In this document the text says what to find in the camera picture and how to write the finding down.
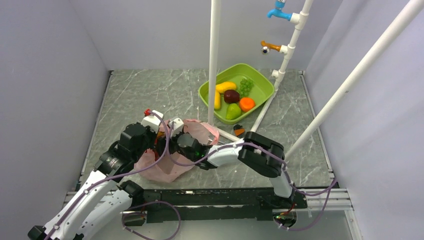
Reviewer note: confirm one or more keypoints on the blue plastic faucet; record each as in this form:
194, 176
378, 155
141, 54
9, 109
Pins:
277, 11

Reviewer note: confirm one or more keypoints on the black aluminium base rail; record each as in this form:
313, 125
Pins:
163, 205

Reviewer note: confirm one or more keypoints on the orange plastic faucet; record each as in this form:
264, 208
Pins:
268, 47

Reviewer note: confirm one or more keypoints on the small black orange brush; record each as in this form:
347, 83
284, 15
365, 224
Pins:
239, 131

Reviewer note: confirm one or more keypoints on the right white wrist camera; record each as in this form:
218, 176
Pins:
176, 126

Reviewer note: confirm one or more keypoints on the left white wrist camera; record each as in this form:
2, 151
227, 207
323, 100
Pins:
152, 120

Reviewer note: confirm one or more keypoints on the green plastic tray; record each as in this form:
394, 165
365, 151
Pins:
262, 89

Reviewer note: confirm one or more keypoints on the pink plastic bag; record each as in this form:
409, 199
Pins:
166, 171

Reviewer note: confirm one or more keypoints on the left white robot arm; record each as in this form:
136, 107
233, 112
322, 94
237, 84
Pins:
111, 167

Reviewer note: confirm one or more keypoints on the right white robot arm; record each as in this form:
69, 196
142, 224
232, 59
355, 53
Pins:
261, 154

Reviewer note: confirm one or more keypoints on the orange fake persimmon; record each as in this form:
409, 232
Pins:
246, 104

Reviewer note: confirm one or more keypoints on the green fake pear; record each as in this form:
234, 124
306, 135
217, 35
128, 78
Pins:
233, 111

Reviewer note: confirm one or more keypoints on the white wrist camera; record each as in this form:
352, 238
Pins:
176, 126
152, 120

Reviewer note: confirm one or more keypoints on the yellow fake banana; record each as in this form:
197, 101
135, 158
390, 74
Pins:
217, 100

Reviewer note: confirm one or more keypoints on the dark red fake apple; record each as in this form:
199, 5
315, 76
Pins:
231, 96

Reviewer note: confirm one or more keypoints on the white diagonal pole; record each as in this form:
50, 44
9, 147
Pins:
396, 27

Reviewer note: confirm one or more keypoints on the green fake grapes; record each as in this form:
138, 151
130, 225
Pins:
245, 87

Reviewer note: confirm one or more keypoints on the yellow fake mango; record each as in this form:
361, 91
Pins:
224, 86

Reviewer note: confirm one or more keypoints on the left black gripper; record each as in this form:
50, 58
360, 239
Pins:
153, 135

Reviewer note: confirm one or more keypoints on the white PVC pipe frame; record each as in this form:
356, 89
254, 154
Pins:
298, 19

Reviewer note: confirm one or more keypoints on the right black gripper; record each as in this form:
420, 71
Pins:
161, 143

